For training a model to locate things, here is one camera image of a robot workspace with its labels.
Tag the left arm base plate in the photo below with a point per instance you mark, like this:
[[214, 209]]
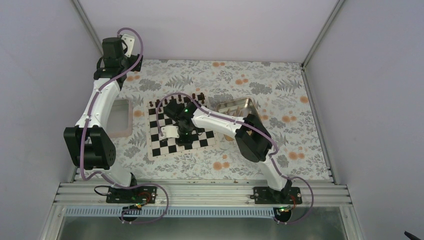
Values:
[[141, 195]]

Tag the aluminium rail frame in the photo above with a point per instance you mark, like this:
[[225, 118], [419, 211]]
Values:
[[226, 193]]

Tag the black white chessboard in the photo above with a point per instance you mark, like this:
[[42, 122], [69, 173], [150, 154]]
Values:
[[161, 149]]

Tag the pink tin lid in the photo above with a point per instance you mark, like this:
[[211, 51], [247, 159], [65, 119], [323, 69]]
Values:
[[120, 120]]

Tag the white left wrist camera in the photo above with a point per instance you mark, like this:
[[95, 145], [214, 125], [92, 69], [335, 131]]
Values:
[[128, 42]]

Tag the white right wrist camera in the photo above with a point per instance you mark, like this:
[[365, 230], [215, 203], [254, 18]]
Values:
[[169, 131]]

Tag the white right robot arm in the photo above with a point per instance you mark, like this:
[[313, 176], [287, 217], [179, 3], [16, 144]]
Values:
[[253, 140]]

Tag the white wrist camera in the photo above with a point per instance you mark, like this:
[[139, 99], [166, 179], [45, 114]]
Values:
[[169, 131], [128, 42]]

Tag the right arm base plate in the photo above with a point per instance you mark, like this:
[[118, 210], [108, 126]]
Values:
[[267, 196]]

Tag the gold metal tin tray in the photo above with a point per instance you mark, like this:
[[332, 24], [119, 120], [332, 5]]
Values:
[[238, 108]]

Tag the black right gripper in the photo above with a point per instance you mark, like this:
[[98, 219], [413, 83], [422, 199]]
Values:
[[187, 141]]

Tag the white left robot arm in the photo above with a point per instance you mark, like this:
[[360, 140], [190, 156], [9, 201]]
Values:
[[88, 143]]

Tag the floral patterned table mat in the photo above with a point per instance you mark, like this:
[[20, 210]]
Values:
[[278, 93]]

